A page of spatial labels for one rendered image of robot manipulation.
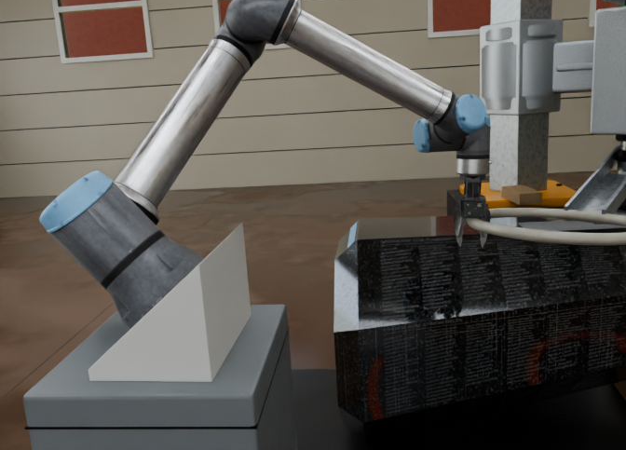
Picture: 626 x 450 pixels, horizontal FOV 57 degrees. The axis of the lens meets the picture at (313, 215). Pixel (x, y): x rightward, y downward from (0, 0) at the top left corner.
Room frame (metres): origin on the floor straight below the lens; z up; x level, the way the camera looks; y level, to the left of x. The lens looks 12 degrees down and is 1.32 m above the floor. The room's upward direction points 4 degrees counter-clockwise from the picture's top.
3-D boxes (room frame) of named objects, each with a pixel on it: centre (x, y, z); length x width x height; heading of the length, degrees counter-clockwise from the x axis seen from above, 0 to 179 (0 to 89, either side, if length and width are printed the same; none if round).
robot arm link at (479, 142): (1.60, -0.46, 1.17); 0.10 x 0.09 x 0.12; 108
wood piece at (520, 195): (2.50, -0.93, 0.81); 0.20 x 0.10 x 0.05; 2
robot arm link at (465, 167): (1.59, -0.46, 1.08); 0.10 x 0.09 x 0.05; 75
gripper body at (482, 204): (1.58, -0.45, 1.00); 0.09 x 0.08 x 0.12; 165
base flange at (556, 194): (2.74, -1.01, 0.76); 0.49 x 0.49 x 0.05; 84
